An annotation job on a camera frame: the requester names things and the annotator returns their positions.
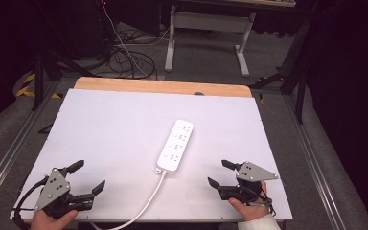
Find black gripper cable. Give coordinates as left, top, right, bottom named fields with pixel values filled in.
left=12, top=176, right=50, bottom=230
left=248, top=183, right=278, bottom=218

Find yellow black floor tape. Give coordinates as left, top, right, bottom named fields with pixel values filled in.
left=15, top=72, right=62, bottom=100

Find white power strip cable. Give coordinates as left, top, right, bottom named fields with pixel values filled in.
left=89, top=170, right=168, bottom=230

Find wooden table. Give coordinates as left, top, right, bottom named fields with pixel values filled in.
left=73, top=76, right=253, bottom=99

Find person's left hand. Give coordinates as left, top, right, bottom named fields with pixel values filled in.
left=30, top=208, right=80, bottom=230

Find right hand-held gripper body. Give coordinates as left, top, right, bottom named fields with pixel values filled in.
left=218, top=161, right=280, bottom=205

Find black floor cables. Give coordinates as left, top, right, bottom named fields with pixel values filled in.
left=106, top=30, right=158, bottom=81

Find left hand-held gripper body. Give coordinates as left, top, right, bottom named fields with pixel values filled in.
left=33, top=167, right=95, bottom=220

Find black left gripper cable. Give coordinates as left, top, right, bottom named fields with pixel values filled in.
left=12, top=176, right=50, bottom=230

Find thin white floor cable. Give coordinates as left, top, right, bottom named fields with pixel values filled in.
left=100, top=0, right=171, bottom=79

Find white board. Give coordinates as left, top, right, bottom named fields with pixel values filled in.
left=10, top=88, right=293, bottom=223

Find person's right hand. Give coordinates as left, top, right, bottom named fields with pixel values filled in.
left=227, top=180, right=271, bottom=222

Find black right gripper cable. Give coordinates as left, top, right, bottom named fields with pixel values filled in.
left=248, top=183, right=278, bottom=218

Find black metal stand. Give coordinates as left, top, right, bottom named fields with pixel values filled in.
left=31, top=47, right=94, bottom=112
left=248, top=17, right=312, bottom=125

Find white power strip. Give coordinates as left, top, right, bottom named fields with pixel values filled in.
left=155, top=119, right=195, bottom=175

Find white metal table frame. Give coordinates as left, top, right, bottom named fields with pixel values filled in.
left=164, top=0, right=297, bottom=78

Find aluminium floor rail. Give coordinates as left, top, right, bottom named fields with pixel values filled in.
left=282, top=95, right=348, bottom=230
left=0, top=80, right=62, bottom=207

